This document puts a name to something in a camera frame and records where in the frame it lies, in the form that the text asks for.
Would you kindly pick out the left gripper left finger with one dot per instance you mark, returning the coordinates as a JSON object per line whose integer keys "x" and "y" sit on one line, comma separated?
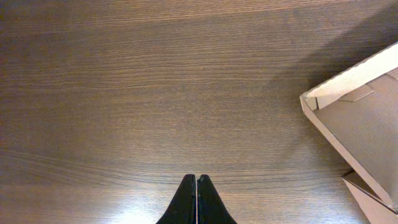
{"x": 182, "y": 208}

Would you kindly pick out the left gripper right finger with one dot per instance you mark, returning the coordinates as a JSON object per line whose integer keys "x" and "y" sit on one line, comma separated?
{"x": 211, "y": 209}

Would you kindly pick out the brown cardboard box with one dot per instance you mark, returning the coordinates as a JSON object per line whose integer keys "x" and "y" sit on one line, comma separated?
{"x": 356, "y": 111}

